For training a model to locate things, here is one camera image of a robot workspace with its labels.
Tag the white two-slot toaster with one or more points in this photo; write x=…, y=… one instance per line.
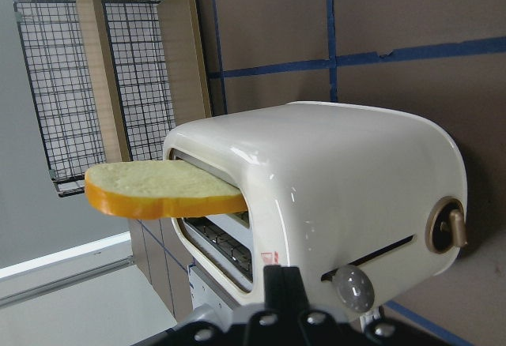
x=329, y=185

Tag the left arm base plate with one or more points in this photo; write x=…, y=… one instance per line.
x=210, y=301

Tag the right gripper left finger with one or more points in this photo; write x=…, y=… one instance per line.
x=273, y=279

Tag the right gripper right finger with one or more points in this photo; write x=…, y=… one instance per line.
x=295, y=301

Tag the wire basket with wooden shelf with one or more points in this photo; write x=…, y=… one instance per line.
x=110, y=78

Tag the yellow bread slice in toaster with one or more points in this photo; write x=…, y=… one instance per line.
x=150, y=190

